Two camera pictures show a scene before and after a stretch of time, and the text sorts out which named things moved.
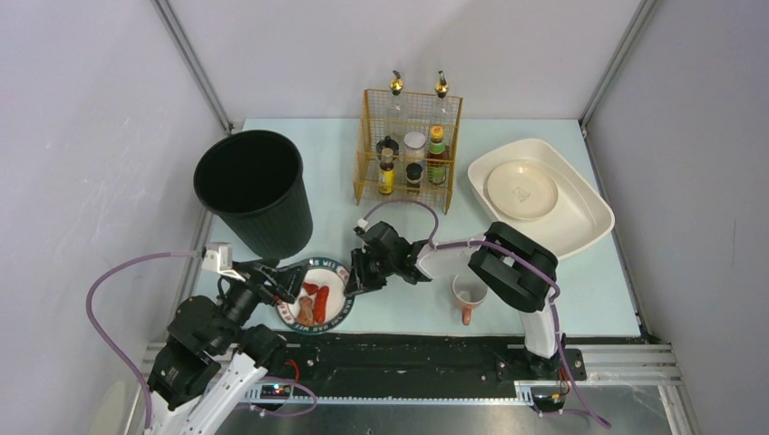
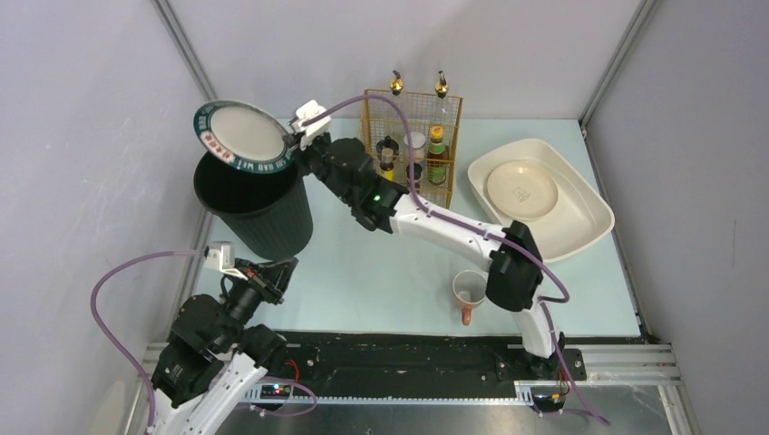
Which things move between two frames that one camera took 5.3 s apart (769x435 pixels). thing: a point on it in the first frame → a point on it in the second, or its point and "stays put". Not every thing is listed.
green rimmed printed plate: (321, 306) → (245, 137)
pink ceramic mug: (469, 292) stays put
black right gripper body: (367, 264) → (307, 152)
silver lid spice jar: (414, 148) stays put
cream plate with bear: (520, 189) stays put
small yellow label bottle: (387, 176) stays put
